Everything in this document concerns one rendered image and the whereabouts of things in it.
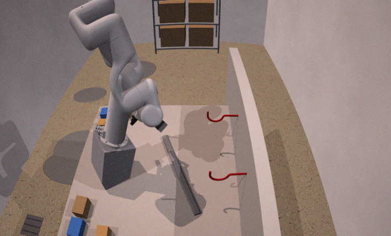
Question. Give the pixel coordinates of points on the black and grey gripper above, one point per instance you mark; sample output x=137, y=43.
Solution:
x=135, y=117

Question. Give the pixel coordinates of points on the blue box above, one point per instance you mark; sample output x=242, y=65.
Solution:
x=103, y=113
x=76, y=227

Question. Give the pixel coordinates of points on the beige flat wall panel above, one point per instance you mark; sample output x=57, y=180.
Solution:
x=257, y=202

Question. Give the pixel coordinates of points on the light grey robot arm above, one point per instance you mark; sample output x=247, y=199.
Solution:
x=97, y=27

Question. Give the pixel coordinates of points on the grey bar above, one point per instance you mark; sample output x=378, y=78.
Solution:
x=181, y=177

